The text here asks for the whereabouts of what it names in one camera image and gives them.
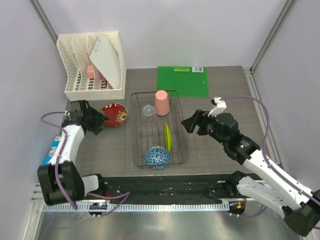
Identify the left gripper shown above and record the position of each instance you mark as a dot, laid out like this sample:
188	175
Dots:
99	119

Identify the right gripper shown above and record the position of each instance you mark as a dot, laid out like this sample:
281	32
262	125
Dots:
199	118

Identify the red floral plate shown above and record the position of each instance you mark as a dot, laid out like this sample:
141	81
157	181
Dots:
116	114

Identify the lime green plate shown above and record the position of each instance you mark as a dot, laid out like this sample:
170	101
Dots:
168	137

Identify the pink plastic cup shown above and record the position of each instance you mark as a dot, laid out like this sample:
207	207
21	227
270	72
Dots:
162	105

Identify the clear glass cup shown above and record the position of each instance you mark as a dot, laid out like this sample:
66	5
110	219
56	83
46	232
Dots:
148	115

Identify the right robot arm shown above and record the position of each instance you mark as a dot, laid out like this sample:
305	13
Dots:
298	205

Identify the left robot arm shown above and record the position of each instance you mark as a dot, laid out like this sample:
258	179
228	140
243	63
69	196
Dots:
59	179

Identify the white file organizer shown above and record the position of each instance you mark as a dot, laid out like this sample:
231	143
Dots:
75	50

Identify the blue printed booklet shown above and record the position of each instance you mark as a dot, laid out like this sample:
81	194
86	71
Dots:
52	150

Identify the blue patterned bowl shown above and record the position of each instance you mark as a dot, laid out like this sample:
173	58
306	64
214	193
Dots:
157	157

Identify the green cutting mat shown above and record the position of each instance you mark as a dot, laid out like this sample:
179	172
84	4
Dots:
186	81

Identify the pink box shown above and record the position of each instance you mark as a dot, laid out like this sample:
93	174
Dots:
90	72

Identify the white board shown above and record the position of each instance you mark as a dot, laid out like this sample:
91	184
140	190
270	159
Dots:
106	61

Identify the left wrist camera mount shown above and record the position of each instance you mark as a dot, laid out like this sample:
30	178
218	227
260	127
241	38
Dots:
69	114

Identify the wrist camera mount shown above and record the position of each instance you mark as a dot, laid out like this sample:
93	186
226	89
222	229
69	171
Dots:
218	106
69	114

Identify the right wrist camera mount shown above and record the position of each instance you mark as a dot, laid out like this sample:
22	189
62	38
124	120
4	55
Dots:
218	106

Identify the black wire dish rack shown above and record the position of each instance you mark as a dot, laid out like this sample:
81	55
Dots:
145	137

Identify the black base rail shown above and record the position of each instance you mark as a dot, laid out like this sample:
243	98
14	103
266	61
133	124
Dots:
170	189

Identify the white slotted cable duct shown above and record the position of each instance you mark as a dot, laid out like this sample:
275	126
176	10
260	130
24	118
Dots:
97	207

